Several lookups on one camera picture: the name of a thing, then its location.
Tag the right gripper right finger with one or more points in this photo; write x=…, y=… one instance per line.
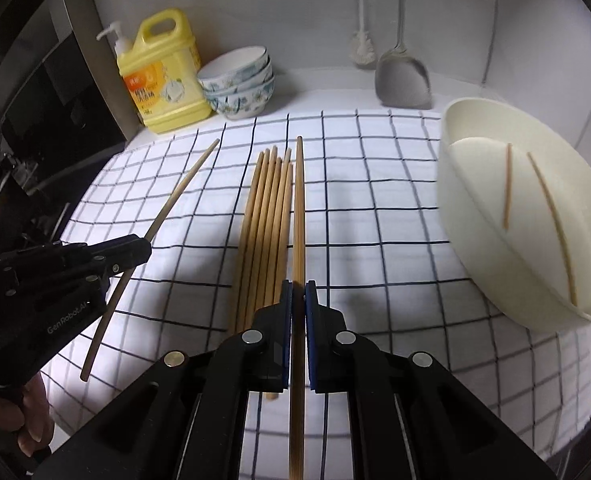
x=410, y=418

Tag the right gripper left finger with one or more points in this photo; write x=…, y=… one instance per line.
x=183, y=420

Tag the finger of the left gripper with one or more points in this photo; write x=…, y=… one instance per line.
x=121, y=254

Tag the bamboo chopstick seven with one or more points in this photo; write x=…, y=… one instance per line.
x=297, y=395

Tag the bamboo chopstick three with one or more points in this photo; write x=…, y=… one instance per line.
x=243, y=242

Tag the bamboo chopstick nine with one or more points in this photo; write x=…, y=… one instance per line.
x=284, y=233

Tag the bamboo chopstick ten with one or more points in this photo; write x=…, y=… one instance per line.
x=269, y=292

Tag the bamboo chopstick one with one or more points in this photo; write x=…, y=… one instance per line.
x=508, y=188

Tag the bamboo chopstick four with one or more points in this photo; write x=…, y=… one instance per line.
x=252, y=241

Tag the person's left hand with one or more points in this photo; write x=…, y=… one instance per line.
x=31, y=421

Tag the cream round tray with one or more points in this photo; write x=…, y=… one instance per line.
x=539, y=271

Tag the yellow detergent bottle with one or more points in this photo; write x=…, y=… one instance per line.
x=159, y=69

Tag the bottom floral bowl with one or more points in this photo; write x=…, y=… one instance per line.
x=242, y=104

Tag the floral bowl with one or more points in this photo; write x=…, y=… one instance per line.
x=264, y=75
x=232, y=68
x=242, y=104

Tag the top floral bowl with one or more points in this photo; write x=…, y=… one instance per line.
x=232, y=68

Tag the white black grid cloth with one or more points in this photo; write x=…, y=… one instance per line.
x=375, y=249

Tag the middle floral bowl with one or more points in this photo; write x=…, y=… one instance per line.
x=264, y=75

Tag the white bottle brush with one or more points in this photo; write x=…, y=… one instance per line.
x=362, y=51

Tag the steel spatula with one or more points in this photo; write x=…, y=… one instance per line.
x=401, y=80

